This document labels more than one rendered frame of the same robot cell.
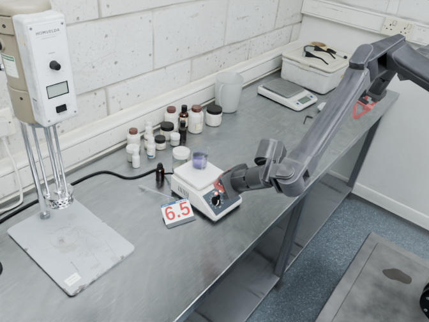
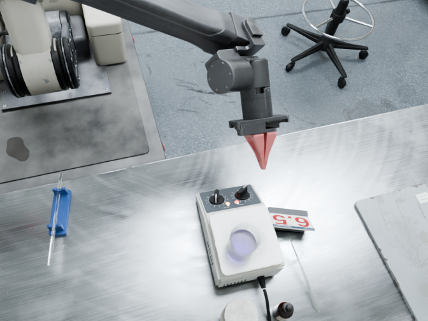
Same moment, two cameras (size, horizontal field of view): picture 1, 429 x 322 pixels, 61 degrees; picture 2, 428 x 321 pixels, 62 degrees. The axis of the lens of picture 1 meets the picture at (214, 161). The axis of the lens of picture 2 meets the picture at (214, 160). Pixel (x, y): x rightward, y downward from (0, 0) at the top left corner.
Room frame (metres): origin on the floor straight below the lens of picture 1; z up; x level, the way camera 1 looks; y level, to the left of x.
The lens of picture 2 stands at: (1.15, 0.08, 1.48)
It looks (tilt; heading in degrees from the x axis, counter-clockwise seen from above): 59 degrees down; 209
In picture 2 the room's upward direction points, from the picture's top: 10 degrees clockwise
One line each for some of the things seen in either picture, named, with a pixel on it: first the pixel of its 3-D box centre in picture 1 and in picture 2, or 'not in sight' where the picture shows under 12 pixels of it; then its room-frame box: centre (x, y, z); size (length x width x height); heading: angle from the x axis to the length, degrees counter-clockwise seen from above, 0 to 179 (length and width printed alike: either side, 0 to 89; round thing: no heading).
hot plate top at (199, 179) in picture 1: (199, 172); (245, 239); (0.91, 0.04, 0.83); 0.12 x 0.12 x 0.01; 51
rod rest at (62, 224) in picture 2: not in sight; (58, 209); (1.08, -0.30, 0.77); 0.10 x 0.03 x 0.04; 44
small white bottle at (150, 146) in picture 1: (150, 147); not in sight; (1.07, 0.23, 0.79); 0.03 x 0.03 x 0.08
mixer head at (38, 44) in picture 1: (36, 67); not in sight; (0.64, 0.36, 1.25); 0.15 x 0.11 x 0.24; 55
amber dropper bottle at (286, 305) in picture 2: (159, 170); (285, 310); (0.95, 0.18, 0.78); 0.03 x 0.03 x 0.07
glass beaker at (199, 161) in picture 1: (199, 157); (244, 243); (0.93, 0.05, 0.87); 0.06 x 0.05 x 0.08; 130
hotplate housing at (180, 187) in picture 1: (203, 186); (238, 233); (0.89, 0.02, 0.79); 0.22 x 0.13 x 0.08; 51
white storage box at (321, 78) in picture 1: (318, 66); not in sight; (2.00, -0.52, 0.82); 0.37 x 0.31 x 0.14; 143
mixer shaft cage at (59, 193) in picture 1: (52, 160); not in sight; (0.65, 0.37, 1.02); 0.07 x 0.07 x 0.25
